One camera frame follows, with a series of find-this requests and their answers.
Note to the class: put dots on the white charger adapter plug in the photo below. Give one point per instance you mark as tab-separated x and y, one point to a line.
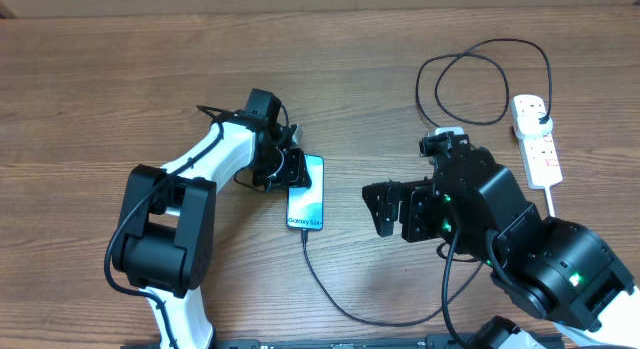
529	126

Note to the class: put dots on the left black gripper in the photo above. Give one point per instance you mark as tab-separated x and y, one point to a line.
292	175

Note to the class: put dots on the blue Galaxy smartphone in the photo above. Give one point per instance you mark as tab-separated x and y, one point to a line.
305	206

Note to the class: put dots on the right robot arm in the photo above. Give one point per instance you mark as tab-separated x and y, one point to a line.
552	269

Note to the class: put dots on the white power strip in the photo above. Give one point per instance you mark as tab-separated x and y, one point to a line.
539	155

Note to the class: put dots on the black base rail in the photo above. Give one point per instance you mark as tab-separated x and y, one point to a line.
433	341

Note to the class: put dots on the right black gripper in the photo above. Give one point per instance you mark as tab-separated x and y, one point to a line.
418	199

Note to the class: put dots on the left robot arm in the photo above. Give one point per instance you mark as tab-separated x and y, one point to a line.
163	244

